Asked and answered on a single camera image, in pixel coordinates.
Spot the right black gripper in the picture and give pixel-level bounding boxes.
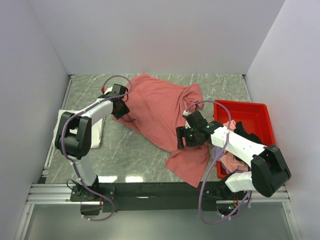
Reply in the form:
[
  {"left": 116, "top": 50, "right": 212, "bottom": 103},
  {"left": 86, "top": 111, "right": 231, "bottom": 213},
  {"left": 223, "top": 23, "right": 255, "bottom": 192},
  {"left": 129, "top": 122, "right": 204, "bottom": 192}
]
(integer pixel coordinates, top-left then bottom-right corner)
[{"left": 176, "top": 125, "right": 205, "bottom": 150}]

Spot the dark pink t shirt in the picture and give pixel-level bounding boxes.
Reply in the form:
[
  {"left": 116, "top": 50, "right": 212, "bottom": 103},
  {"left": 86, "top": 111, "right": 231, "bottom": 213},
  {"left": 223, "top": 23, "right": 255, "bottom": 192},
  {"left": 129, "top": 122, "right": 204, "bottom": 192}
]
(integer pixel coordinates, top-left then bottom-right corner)
[{"left": 118, "top": 73, "right": 210, "bottom": 188}]

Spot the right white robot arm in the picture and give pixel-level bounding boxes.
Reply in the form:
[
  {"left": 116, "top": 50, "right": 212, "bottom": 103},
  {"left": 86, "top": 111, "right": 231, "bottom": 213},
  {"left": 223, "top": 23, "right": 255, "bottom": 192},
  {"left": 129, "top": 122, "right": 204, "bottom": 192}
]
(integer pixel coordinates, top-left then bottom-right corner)
[{"left": 176, "top": 110, "right": 291, "bottom": 200}]

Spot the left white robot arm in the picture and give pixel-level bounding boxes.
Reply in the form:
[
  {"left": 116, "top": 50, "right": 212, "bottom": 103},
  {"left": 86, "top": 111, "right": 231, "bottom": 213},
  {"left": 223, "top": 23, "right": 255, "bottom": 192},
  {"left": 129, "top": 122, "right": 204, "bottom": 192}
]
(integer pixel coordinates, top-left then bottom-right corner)
[{"left": 54, "top": 83, "right": 130, "bottom": 201}]

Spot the lavender t shirt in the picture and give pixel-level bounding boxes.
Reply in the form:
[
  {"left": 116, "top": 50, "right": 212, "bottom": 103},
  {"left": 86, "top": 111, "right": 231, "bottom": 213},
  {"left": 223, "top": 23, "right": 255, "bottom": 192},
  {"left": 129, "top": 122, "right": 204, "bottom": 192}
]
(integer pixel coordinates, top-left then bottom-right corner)
[{"left": 212, "top": 146, "right": 229, "bottom": 174}]

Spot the folded white t shirt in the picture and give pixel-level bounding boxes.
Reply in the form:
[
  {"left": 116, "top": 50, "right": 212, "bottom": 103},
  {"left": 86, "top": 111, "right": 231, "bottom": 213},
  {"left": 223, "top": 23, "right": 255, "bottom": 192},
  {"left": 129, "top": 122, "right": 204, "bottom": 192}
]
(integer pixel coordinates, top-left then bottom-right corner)
[{"left": 51, "top": 109, "right": 105, "bottom": 149}]

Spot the light pink t shirt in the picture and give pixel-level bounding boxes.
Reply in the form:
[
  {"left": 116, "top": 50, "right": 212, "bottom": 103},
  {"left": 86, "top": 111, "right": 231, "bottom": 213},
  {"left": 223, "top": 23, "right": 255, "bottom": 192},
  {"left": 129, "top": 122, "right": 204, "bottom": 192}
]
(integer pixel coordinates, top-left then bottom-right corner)
[{"left": 219, "top": 119, "right": 248, "bottom": 173}]

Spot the red plastic bin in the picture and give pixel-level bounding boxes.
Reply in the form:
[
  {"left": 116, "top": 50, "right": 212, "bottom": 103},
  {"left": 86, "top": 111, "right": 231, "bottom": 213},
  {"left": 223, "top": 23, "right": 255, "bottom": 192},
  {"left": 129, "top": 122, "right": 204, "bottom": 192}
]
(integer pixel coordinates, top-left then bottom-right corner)
[{"left": 216, "top": 99, "right": 276, "bottom": 179}]

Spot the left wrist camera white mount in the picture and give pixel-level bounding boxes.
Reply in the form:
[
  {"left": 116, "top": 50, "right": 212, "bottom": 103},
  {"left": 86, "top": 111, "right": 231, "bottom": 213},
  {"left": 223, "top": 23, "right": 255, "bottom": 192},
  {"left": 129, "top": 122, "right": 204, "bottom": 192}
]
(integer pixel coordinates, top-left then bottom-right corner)
[{"left": 101, "top": 86, "right": 113, "bottom": 95}]

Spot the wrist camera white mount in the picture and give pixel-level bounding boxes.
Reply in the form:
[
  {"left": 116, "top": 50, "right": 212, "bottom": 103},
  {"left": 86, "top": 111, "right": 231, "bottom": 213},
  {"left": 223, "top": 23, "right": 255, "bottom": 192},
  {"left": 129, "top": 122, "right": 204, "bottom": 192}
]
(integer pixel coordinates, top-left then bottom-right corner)
[
  {"left": 182, "top": 110, "right": 191, "bottom": 118},
  {"left": 101, "top": 86, "right": 113, "bottom": 95}
]

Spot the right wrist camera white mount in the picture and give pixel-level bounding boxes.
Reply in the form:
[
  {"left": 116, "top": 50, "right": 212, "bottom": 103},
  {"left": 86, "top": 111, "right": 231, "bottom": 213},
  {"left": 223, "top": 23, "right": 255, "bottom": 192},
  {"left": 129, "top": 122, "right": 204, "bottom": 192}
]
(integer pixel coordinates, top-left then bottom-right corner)
[{"left": 182, "top": 110, "right": 191, "bottom": 118}]

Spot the aluminium frame rail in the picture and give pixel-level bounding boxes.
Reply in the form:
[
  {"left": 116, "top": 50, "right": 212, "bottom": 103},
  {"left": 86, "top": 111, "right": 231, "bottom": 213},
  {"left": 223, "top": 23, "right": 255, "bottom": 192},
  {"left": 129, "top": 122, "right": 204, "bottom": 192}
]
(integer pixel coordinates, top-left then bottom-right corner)
[{"left": 25, "top": 184, "right": 291, "bottom": 205}]

